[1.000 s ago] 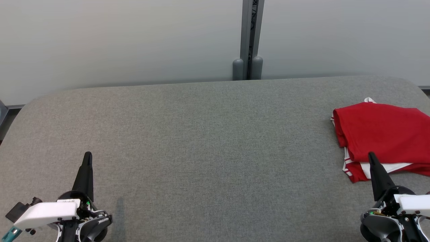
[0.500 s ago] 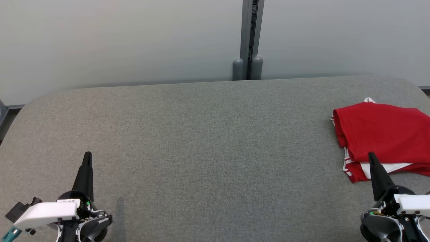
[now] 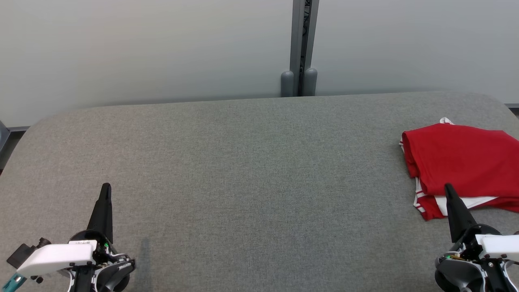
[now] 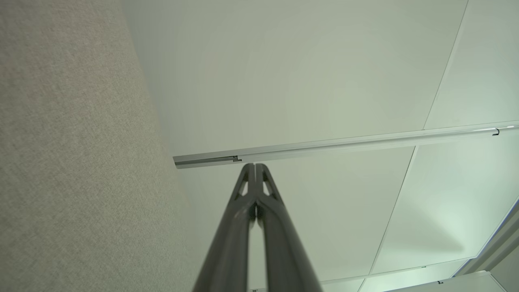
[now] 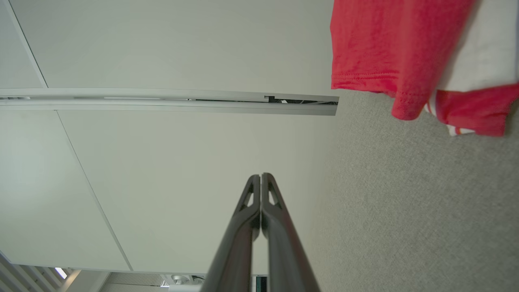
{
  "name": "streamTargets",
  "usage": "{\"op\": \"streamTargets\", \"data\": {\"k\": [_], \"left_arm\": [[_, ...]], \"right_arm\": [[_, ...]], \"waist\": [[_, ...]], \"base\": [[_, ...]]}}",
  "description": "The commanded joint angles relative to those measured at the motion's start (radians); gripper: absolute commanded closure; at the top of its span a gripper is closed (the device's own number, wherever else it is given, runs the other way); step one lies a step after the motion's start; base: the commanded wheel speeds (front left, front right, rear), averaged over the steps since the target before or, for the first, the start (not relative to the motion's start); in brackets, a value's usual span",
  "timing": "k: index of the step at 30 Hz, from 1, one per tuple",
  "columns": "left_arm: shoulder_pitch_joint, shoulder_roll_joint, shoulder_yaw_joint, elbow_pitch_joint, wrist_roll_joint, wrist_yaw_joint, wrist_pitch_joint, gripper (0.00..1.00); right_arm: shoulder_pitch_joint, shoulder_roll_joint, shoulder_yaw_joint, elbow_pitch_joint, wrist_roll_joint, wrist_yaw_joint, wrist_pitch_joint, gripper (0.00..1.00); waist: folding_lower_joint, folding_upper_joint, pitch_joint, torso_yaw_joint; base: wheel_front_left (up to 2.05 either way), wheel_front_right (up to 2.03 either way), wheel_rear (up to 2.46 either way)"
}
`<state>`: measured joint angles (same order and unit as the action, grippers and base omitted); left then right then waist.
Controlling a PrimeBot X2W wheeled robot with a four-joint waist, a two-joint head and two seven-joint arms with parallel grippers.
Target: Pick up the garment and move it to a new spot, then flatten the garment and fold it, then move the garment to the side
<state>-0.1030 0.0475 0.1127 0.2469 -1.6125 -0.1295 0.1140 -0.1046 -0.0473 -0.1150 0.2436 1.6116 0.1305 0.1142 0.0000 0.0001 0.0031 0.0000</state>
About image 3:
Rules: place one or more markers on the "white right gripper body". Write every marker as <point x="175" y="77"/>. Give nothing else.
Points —
<point x="498" y="247"/>

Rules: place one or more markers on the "red white Bulls jersey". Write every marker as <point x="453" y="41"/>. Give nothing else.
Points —
<point x="462" y="158"/>

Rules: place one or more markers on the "grey partition post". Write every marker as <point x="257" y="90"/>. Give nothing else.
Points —
<point x="300" y="40"/>

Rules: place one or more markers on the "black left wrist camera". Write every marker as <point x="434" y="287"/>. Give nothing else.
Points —
<point x="22" y="253"/>

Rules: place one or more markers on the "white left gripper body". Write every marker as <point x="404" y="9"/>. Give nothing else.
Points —
<point x="56" y="257"/>

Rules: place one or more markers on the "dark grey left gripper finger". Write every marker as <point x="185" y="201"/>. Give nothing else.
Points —
<point x="103" y="215"/>

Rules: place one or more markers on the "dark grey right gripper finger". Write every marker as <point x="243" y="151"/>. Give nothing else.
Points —
<point x="458" y="215"/>

